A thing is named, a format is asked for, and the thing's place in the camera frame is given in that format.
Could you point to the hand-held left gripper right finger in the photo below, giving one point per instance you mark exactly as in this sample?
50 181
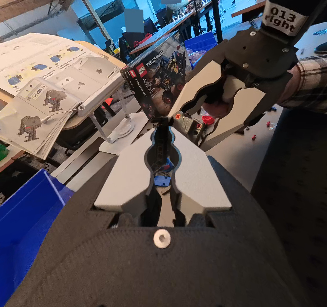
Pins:
201 184

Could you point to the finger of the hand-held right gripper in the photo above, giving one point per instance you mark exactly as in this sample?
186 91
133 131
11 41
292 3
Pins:
201 79
242 107

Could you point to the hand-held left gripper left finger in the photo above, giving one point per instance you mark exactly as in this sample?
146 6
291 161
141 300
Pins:
122 184

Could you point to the toy brick motor assembly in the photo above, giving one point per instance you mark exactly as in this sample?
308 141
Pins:
161 146

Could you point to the grey desk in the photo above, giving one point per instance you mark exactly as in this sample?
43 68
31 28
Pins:
230 163

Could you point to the white desk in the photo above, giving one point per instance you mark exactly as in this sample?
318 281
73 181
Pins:
311 34

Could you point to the person's right hand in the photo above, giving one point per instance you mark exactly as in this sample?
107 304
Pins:
290 84

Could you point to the small blue storage bin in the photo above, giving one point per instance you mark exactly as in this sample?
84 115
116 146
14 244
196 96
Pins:
201 43

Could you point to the red toy wheel hub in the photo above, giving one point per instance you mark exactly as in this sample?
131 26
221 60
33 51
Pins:
207 119

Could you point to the small blue toy brick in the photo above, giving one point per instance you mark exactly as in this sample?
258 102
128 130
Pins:
162 181

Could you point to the white book stand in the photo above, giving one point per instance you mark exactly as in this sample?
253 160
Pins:
127 139

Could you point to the wooden-edged table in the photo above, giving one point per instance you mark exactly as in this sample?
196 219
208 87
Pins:
153 39
250 6

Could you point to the toy set box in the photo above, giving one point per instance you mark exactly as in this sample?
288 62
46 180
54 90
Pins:
153 87

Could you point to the black computer mouse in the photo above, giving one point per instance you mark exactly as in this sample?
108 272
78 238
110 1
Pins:
320 48

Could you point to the black bag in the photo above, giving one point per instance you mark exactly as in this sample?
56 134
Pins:
81 135

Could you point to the black metal pole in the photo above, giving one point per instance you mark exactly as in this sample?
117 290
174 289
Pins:
215 10

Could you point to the small orange cone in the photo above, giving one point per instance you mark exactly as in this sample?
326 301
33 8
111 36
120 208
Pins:
108 103

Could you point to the instruction booklet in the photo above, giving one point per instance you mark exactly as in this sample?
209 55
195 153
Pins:
51 64

